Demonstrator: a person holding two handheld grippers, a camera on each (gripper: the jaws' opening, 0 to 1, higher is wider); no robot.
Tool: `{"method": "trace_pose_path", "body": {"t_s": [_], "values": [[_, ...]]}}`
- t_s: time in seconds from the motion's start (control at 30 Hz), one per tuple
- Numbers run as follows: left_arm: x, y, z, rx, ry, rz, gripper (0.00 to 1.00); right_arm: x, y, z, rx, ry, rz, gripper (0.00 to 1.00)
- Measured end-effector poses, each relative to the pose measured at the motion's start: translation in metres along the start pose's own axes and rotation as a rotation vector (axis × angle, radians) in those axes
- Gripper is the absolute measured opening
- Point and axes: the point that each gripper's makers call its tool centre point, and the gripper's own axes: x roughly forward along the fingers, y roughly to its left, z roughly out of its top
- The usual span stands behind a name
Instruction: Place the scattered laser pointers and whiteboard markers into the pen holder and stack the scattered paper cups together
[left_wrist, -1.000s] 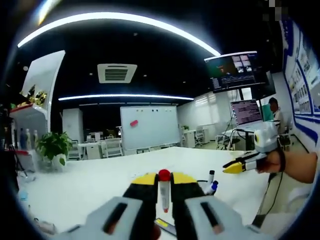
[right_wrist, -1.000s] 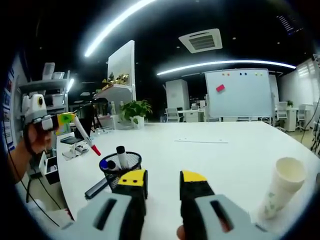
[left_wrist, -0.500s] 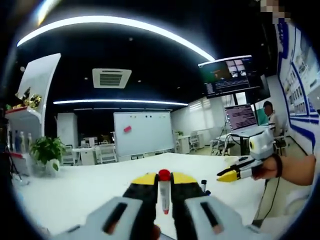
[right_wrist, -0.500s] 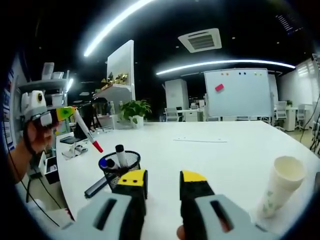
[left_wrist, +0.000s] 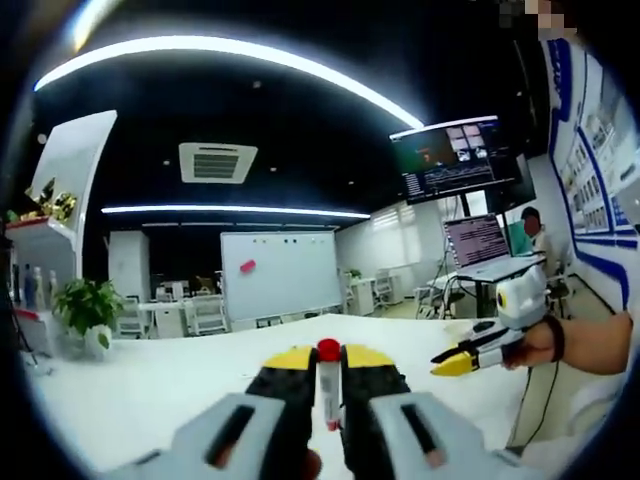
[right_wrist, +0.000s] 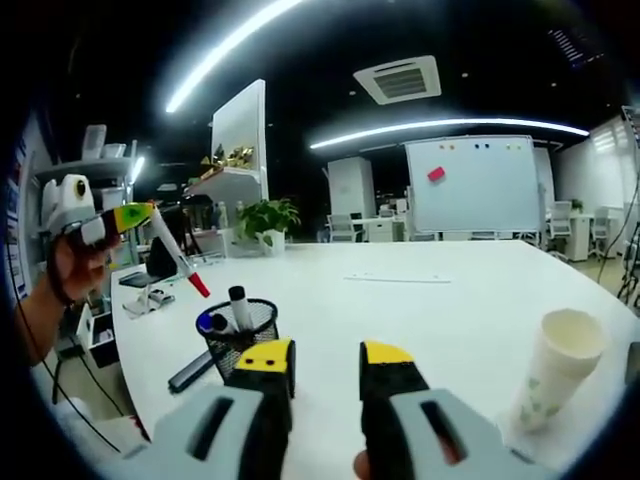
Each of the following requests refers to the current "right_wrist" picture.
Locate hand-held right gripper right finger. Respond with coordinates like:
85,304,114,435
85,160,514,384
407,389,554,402
358,339,551,480

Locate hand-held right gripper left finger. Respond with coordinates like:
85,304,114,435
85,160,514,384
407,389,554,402
122,337,297,480

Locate red whiteboard marker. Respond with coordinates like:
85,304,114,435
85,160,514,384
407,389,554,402
149,199,212,300

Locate black mesh pen holder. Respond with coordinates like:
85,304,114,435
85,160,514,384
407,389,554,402
194,298,280,384

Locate large standing whiteboard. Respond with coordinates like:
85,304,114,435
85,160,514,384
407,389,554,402
403,134,544,236

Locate person's right hand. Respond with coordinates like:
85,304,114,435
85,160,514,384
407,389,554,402
352,448,374,480

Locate person's left hand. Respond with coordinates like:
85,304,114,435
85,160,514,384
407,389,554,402
47,232,124,306

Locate grey metal shelf rack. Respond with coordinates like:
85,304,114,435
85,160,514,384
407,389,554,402
32,124,146,251

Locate person's white clothing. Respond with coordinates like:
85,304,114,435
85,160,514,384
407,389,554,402
49,394,151,466

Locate black wristband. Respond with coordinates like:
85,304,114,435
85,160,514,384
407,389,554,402
44,272,76,309

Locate white storage box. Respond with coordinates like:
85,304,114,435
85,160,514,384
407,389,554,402
74,304,121,369

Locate gold trophies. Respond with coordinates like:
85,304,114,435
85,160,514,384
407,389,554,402
199,144,256,174

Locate green potted plant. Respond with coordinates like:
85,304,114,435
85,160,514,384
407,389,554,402
234,198,303,259

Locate white curved display shelf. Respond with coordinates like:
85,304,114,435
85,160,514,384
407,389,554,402
182,78,268,259

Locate curved ceiling light strip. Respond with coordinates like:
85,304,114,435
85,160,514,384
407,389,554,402
164,0,306,115
308,118,591,151

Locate white office chair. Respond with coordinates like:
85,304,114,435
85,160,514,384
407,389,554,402
327,213,359,244
547,200,574,256

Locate ceiling air conditioner vent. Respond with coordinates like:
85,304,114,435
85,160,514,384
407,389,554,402
352,54,444,106

